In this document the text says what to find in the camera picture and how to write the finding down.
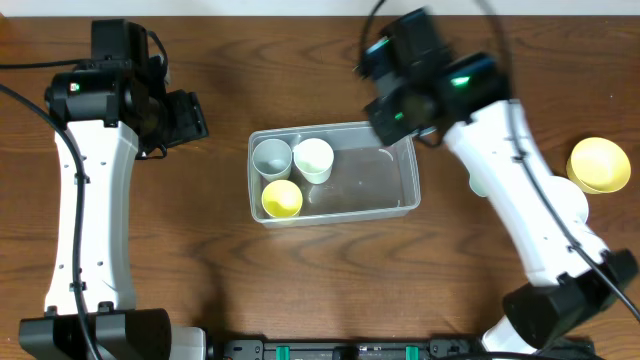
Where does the yellow plastic bowl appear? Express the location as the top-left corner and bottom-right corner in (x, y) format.
(566, 137), (631, 194)

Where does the grey plastic cup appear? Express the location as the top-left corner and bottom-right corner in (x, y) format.
(251, 139), (293, 182)

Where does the white plastic bowl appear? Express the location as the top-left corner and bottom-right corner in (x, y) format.
(548, 176), (589, 223)

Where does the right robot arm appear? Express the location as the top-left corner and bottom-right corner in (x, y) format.
(357, 8), (639, 359)

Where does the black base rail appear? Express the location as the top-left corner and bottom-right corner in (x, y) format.
(207, 337), (596, 360)

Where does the mint green plastic spoon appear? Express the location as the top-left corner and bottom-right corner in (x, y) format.
(469, 175), (487, 198)

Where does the clear plastic container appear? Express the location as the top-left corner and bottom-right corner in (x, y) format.
(247, 121), (421, 228)

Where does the yellow plastic cup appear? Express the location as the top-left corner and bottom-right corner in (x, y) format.
(261, 180), (303, 218)

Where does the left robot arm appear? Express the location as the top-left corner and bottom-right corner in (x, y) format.
(19, 19), (211, 359)

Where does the white plastic cup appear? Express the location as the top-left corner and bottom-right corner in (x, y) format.
(293, 138), (334, 185)

